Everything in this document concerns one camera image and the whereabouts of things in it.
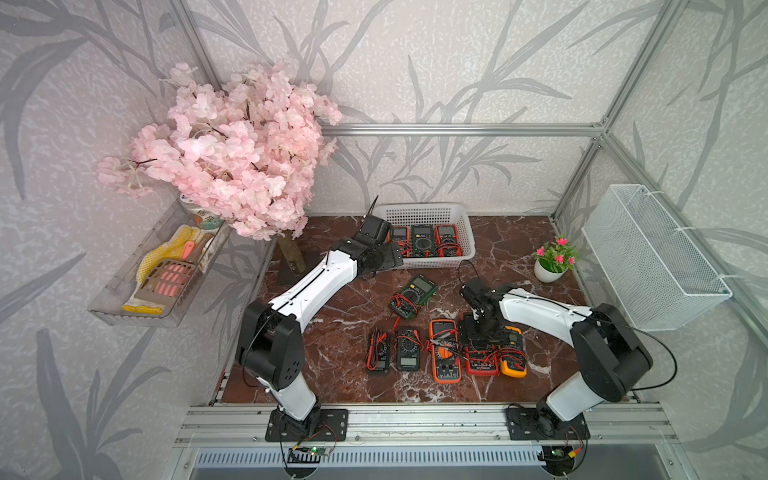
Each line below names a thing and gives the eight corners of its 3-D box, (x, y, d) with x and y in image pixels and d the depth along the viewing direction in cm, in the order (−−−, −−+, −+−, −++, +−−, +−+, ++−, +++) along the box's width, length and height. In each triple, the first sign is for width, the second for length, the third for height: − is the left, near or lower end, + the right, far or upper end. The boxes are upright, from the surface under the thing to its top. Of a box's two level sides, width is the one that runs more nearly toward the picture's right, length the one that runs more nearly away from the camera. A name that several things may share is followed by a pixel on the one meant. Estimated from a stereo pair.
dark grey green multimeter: (397, 371, 83) (397, 366, 80) (397, 333, 91) (397, 327, 87) (419, 371, 83) (420, 366, 80) (418, 333, 91) (419, 327, 87)
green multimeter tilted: (387, 307, 97) (386, 300, 94) (420, 277, 105) (421, 270, 101) (405, 324, 93) (405, 318, 90) (438, 291, 101) (440, 284, 98)
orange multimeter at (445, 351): (432, 383, 82) (434, 378, 78) (429, 325, 92) (430, 319, 89) (461, 383, 82) (463, 378, 78) (454, 325, 92) (456, 319, 89)
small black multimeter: (366, 375, 84) (364, 369, 80) (369, 334, 91) (368, 328, 87) (390, 375, 84) (389, 369, 80) (391, 334, 91) (390, 328, 87)
